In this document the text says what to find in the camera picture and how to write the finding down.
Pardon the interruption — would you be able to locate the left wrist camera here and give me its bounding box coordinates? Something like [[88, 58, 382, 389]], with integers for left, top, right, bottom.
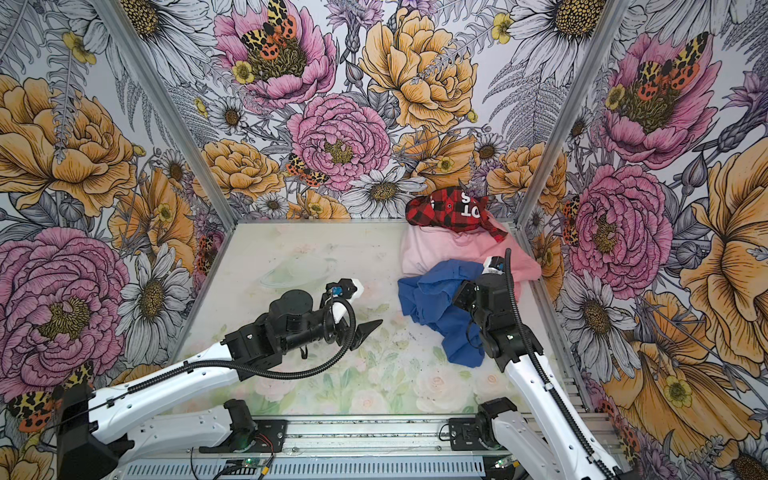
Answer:
[[320, 278, 364, 324]]

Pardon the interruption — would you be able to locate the pink cloth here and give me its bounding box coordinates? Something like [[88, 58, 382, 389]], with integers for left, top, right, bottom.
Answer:
[[400, 218, 542, 286]]

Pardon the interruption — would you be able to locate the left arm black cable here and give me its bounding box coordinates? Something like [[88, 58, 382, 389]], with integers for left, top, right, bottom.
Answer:
[[119, 296, 358, 397]]

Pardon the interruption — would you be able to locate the left aluminium frame post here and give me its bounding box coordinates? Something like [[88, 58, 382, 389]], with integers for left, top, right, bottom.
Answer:
[[94, 1, 238, 233]]

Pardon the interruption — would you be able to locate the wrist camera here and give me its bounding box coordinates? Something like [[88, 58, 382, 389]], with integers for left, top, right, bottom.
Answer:
[[320, 278, 364, 324], [482, 256, 506, 275]]

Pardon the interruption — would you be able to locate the right aluminium frame post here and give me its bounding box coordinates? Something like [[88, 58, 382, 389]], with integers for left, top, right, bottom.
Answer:
[[515, 0, 630, 229]]

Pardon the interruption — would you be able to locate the aluminium frame post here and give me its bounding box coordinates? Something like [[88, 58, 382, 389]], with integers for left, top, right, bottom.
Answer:
[[94, 1, 238, 233], [515, 0, 630, 229]]

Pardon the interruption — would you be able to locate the red black plaid cloth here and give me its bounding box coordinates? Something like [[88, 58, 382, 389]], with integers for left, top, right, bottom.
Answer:
[[405, 187, 508, 243]]

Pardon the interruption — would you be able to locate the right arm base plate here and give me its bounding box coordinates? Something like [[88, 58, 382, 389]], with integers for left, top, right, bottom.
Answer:
[[447, 417, 506, 451]]

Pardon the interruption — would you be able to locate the aluminium mounting rail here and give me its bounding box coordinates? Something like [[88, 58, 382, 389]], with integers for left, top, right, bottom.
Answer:
[[107, 413, 622, 463]]

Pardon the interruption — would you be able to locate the blue cloth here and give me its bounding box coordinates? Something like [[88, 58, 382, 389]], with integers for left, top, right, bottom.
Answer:
[[397, 259, 485, 368]]

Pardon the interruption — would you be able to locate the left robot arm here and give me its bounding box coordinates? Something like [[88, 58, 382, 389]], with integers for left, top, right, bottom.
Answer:
[[53, 278, 382, 479]]

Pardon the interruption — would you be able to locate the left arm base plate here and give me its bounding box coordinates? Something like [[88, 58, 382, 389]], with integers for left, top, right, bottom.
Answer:
[[198, 419, 288, 454]]

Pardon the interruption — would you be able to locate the white vented cable duct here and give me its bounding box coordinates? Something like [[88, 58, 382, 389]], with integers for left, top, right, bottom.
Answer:
[[111, 455, 486, 479]]

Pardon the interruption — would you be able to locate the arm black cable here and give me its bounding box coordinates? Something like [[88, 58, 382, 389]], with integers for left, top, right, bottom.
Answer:
[[119, 296, 358, 397], [503, 248, 619, 480]]

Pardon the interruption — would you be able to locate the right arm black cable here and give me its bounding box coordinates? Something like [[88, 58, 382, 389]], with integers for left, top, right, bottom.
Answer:
[[503, 248, 619, 480]]

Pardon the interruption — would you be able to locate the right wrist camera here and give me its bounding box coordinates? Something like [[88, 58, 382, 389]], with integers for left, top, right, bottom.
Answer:
[[482, 256, 506, 275]]

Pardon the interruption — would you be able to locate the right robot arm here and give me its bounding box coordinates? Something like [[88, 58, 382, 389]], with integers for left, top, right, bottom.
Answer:
[[453, 273, 637, 479]]

